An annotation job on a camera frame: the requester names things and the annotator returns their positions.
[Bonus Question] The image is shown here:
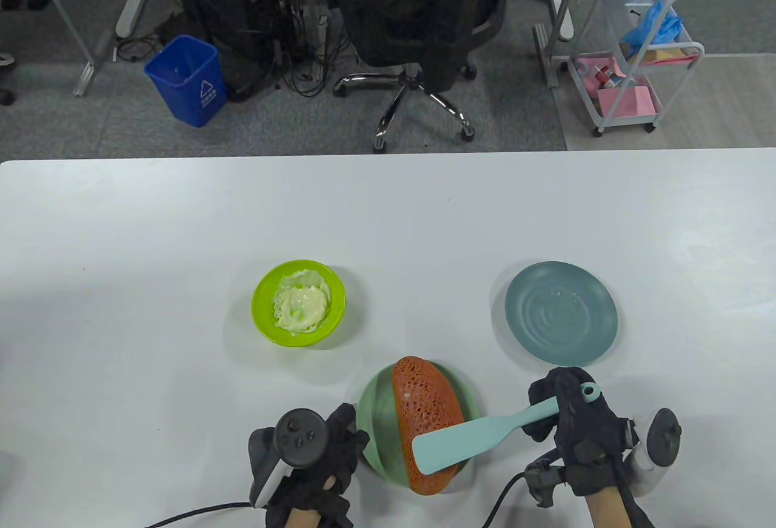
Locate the person's left hand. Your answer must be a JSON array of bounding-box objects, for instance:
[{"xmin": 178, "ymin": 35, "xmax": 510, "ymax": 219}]
[{"xmin": 265, "ymin": 402, "xmax": 370, "ymax": 528}]

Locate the person's right hand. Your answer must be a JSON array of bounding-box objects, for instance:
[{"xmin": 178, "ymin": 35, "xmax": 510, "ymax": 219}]
[{"xmin": 527, "ymin": 367, "xmax": 637, "ymax": 497}]

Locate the green plate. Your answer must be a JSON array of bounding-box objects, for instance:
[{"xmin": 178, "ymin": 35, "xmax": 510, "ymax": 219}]
[{"xmin": 356, "ymin": 361, "xmax": 487, "ymax": 485}]

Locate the brown porous bread slice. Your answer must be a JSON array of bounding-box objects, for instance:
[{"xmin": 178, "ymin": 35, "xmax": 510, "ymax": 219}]
[{"xmin": 391, "ymin": 356, "xmax": 466, "ymax": 495}]

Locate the light blue dessert spatula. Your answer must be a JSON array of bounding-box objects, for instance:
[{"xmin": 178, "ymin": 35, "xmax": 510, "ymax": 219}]
[{"xmin": 412, "ymin": 383, "xmax": 601, "ymax": 475}]

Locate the creamy white salad dressing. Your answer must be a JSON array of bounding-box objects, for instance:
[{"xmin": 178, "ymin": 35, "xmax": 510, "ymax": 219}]
[{"xmin": 271, "ymin": 270, "xmax": 331, "ymax": 335}]

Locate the person's left forearm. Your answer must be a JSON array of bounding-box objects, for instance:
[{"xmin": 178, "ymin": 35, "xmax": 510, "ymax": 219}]
[{"xmin": 285, "ymin": 507, "xmax": 325, "ymax": 528}]

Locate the person's right forearm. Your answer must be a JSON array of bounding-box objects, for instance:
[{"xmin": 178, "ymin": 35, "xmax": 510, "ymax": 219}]
[{"xmin": 582, "ymin": 486, "xmax": 652, "ymax": 528}]

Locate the black and white handheld controller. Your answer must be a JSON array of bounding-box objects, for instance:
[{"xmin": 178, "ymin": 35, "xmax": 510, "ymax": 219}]
[
  {"xmin": 249, "ymin": 408, "xmax": 331, "ymax": 509},
  {"xmin": 627, "ymin": 408, "xmax": 683, "ymax": 497}
]

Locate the teal blue plate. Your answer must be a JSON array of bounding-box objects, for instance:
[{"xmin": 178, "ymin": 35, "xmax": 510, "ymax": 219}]
[{"xmin": 504, "ymin": 261, "xmax": 619, "ymax": 365}]

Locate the lime green bowl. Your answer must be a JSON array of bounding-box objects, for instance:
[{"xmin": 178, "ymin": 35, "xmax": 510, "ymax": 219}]
[{"xmin": 252, "ymin": 259, "xmax": 346, "ymax": 347}]

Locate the pink paper box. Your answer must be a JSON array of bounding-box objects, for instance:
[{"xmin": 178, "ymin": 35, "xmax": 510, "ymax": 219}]
[{"xmin": 597, "ymin": 85, "xmax": 657, "ymax": 118}]

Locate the white rolling cart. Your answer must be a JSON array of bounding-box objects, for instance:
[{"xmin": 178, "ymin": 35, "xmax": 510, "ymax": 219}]
[{"xmin": 567, "ymin": 0, "xmax": 705, "ymax": 138}]

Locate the blue trash bin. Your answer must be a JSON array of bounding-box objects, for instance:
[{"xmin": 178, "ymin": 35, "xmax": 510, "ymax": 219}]
[{"xmin": 144, "ymin": 35, "xmax": 228, "ymax": 127}]

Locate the blue plastic bag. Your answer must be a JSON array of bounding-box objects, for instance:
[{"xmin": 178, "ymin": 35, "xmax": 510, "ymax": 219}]
[{"xmin": 623, "ymin": 0, "xmax": 684, "ymax": 59}]

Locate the white power strip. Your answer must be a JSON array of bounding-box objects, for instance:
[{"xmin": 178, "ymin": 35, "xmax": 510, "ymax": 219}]
[{"xmin": 544, "ymin": 0, "xmax": 574, "ymax": 41}]

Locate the black office chair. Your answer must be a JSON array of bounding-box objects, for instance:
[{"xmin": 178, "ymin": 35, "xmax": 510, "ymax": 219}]
[{"xmin": 318, "ymin": 0, "xmax": 534, "ymax": 150}]

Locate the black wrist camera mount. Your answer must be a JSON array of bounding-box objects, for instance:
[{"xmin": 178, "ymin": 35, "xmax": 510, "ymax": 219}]
[{"xmin": 524, "ymin": 458, "xmax": 567, "ymax": 507}]

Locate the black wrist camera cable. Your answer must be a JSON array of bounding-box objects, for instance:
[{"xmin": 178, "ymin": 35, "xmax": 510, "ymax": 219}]
[
  {"xmin": 483, "ymin": 472, "xmax": 528, "ymax": 528},
  {"xmin": 142, "ymin": 503, "xmax": 255, "ymax": 528}
]

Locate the tangle of black cables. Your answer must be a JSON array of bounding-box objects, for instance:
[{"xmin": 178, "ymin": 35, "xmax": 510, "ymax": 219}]
[{"xmin": 267, "ymin": 0, "xmax": 358, "ymax": 98}]

